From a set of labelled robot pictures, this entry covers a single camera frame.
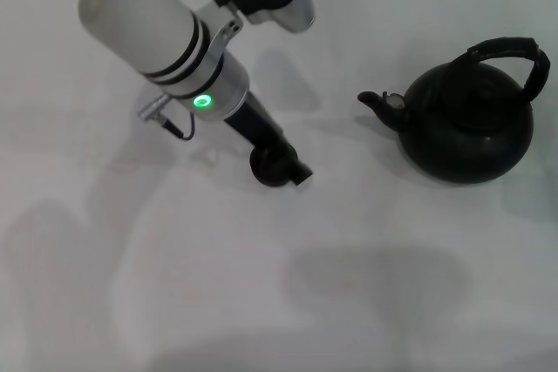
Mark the dark round teacup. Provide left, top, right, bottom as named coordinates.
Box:
left=247, top=145, right=302, bottom=188

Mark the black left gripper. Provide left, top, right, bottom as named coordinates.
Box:
left=224, top=91, right=315, bottom=186

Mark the black teapot with handle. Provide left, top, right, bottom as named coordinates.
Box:
left=357, top=37, right=551, bottom=186

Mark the left wrist cable with plug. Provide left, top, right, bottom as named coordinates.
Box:
left=138, top=92, right=197, bottom=142

